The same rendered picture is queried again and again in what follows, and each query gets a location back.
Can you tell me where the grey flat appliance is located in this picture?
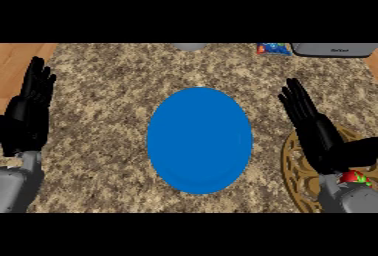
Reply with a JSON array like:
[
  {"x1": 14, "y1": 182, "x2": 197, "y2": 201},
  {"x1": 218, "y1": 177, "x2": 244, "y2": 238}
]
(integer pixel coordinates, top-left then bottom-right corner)
[{"x1": 290, "y1": 43, "x2": 378, "y2": 59}]

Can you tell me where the blue and orange packet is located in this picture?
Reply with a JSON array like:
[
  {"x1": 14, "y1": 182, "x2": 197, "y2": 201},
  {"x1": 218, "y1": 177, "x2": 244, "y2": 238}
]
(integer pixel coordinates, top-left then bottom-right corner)
[{"x1": 256, "y1": 43, "x2": 294, "y2": 56}]

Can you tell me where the brown patterned round placemat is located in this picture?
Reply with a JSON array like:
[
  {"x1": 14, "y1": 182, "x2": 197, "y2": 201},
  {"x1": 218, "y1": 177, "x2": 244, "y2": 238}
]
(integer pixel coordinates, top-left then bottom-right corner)
[{"x1": 281, "y1": 126, "x2": 378, "y2": 214}]

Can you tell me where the red tomato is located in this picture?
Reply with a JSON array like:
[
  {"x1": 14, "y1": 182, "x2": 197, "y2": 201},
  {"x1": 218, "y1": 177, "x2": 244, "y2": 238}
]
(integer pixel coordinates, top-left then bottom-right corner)
[{"x1": 339, "y1": 169, "x2": 374, "y2": 187}]

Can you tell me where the blue plate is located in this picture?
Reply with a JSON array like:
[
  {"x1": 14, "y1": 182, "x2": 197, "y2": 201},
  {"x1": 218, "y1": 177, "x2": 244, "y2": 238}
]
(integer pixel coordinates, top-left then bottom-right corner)
[{"x1": 147, "y1": 86, "x2": 255, "y2": 195}]

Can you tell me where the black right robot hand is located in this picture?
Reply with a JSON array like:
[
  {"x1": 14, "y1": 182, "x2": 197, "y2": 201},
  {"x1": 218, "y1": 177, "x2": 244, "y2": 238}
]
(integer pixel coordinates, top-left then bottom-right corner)
[{"x1": 277, "y1": 77, "x2": 378, "y2": 175}]

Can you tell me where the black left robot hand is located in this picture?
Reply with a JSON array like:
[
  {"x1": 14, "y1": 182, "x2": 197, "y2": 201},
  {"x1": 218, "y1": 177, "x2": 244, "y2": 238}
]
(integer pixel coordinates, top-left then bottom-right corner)
[{"x1": 0, "y1": 56, "x2": 58, "y2": 159}]

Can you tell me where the grey rounded object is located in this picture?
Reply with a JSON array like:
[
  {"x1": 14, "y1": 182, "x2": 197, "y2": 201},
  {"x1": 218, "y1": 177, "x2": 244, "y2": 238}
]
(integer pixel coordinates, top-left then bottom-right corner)
[{"x1": 169, "y1": 43, "x2": 213, "y2": 52}]

